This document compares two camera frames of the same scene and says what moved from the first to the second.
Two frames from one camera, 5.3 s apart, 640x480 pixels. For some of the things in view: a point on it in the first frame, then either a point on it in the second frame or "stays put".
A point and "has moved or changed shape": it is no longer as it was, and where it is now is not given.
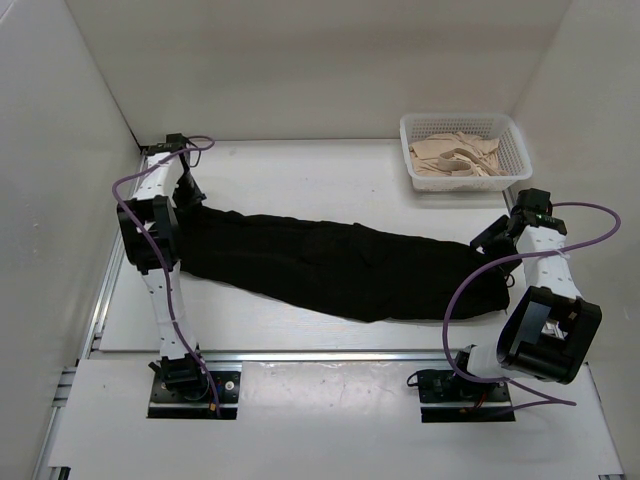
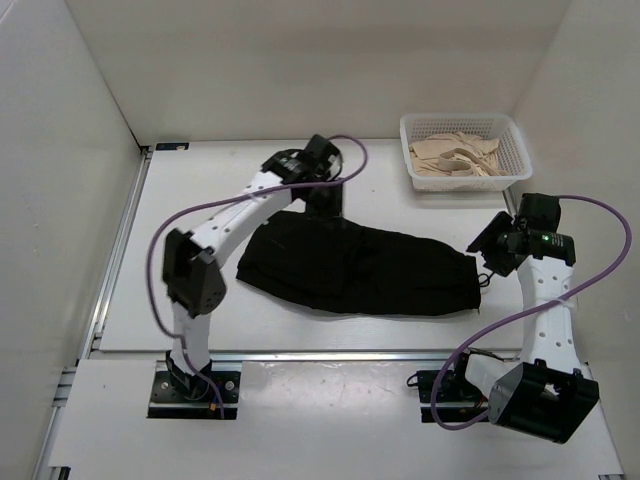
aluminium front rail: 326,357 stays put
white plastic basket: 464,152 stays put
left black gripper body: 187,194 -> 325,201
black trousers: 350,270 has moved or changed shape
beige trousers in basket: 454,153 stays put
